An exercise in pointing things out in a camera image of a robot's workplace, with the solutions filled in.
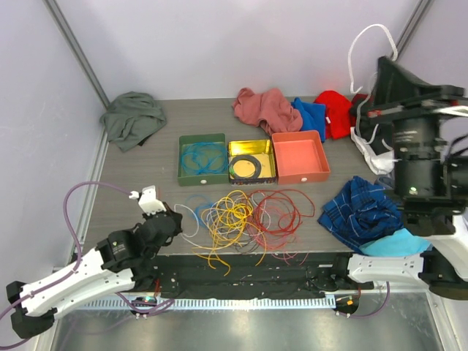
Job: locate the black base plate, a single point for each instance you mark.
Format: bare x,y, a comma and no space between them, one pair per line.
248,276

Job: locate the grey green cloth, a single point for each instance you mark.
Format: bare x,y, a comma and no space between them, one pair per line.
131,119

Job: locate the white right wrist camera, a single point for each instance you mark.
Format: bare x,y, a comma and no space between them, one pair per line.
457,111

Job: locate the light blue cloth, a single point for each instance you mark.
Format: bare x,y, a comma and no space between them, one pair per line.
401,243

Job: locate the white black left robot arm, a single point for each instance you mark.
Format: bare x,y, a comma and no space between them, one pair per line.
124,261

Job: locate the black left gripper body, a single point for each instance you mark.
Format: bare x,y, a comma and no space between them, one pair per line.
153,252

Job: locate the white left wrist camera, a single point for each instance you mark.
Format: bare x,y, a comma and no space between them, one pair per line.
148,201

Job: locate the green plastic tray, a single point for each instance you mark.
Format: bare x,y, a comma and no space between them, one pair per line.
202,160

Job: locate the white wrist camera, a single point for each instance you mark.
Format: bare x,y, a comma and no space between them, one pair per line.
148,201
457,111

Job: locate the grey denim cloth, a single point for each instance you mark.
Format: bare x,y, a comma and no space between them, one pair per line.
386,182

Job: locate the blue plaid cloth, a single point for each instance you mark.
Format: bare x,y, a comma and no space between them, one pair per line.
359,214

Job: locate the orange plastic tray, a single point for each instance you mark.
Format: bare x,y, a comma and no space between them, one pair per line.
300,157

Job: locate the white slotted cable duct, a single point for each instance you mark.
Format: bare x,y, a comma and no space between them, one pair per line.
114,303

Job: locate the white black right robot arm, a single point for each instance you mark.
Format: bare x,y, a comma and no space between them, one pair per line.
442,268

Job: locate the white cloth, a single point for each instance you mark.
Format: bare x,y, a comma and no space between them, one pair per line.
381,164

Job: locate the dark red cloth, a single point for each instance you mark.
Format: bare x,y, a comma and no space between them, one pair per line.
358,98

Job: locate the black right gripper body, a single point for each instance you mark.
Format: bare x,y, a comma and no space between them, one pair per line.
412,143

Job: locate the pink cloth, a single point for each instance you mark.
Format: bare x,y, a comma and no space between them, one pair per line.
270,111

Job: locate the yellow metal tin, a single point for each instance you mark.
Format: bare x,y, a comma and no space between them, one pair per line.
251,162

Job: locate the black cloth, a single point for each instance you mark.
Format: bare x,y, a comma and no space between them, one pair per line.
377,136

